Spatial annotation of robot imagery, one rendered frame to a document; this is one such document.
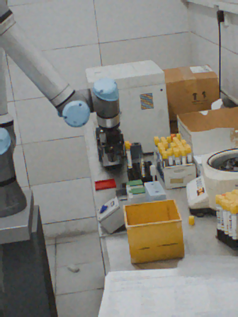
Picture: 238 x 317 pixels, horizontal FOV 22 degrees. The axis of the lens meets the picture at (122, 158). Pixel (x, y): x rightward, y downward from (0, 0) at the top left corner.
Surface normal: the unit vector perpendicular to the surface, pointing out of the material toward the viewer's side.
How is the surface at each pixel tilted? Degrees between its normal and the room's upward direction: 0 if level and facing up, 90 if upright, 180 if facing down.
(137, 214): 90
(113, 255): 0
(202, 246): 0
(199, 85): 89
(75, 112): 89
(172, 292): 1
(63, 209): 90
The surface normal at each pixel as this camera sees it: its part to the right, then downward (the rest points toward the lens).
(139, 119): 0.10, 0.30
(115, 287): -0.12, -0.95
